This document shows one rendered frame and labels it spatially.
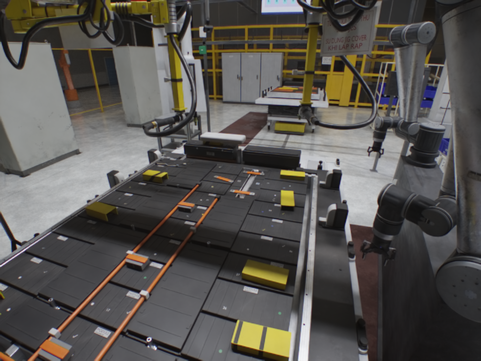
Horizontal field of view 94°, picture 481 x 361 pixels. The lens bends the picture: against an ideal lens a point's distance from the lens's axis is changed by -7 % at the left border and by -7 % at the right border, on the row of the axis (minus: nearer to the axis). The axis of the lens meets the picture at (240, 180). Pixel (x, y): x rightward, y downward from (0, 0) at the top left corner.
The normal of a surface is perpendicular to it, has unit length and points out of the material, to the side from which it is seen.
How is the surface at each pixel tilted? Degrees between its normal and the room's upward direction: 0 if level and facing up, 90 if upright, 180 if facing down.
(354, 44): 90
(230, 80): 90
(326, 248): 0
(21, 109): 90
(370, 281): 0
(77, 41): 90
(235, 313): 0
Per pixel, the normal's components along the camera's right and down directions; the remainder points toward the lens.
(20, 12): 0.12, 0.45
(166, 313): 0.00, -0.89
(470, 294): -0.84, 0.25
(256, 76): -0.29, 0.44
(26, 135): 0.96, 0.13
